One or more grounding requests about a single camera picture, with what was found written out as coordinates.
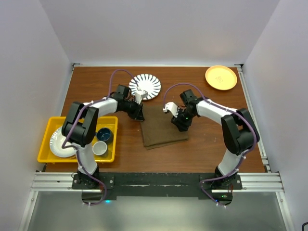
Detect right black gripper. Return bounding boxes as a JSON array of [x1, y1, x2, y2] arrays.
[[171, 108, 196, 132]]

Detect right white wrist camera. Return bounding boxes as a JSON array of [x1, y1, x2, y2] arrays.
[[163, 102, 179, 118]]

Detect aluminium frame rail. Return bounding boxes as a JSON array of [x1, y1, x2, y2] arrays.
[[30, 172, 284, 192]]

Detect yellow plastic bin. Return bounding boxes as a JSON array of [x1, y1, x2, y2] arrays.
[[37, 116, 118, 164]]

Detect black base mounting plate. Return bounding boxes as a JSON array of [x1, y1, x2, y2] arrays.
[[71, 172, 243, 205]]

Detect white blue striped plate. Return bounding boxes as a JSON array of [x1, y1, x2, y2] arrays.
[[128, 74, 161, 101]]

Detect orange plate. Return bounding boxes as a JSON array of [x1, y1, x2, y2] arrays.
[[205, 65, 237, 91]]

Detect brown cloth napkin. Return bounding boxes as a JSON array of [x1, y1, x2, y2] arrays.
[[141, 105, 189, 150]]

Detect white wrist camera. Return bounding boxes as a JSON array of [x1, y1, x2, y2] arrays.
[[134, 90, 148, 104], [163, 102, 179, 118]]

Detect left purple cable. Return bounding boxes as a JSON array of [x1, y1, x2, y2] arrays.
[[61, 69, 141, 206]]

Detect dark blue mug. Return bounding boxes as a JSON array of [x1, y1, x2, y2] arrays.
[[96, 128, 114, 144]]

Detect white paper plate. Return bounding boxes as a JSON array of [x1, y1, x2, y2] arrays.
[[50, 127, 75, 158]]

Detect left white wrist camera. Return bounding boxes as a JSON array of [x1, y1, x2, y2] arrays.
[[134, 90, 148, 104]]

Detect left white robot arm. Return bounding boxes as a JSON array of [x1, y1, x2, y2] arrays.
[[62, 85, 148, 189]]

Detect white grey mug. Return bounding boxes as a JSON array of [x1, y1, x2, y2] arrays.
[[92, 141, 108, 156]]

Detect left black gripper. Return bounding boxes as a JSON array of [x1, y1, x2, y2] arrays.
[[122, 98, 144, 121]]

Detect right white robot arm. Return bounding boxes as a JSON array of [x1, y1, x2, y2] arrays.
[[163, 90, 260, 189]]

